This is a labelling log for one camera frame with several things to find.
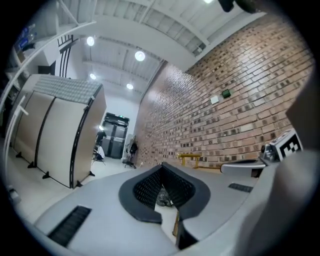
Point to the beige folding partition screen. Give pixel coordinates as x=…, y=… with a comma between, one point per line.
x=57, y=130

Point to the person's right forearm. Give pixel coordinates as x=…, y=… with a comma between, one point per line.
x=303, y=112

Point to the white wall box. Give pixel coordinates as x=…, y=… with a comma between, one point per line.
x=214, y=100

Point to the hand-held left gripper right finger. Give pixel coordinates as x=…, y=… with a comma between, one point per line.
x=220, y=200

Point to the black double door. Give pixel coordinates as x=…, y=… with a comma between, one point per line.
x=115, y=136

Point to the stand with black bag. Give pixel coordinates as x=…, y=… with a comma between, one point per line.
x=132, y=150

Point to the person's grey clothing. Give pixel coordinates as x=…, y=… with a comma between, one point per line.
x=282, y=205

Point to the green wall box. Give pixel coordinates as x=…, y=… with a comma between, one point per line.
x=226, y=93

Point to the grey patterned slipper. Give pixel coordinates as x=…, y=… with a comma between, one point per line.
x=163, y=198

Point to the yellow wooden stool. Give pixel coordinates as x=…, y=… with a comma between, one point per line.
x=190, y=160

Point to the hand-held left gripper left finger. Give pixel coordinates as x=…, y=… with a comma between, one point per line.
x=105, y=200

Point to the round ceiling light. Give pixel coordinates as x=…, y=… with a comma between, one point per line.
x=139, y=55
x=129, y=86
x=92, y=76
x=90, y=40

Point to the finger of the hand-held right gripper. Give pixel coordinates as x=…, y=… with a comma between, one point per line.
x=241, y=167

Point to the white storage rack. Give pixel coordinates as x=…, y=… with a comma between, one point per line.
x=27, y=52

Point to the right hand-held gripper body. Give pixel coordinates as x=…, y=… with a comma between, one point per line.
x=282, y=147

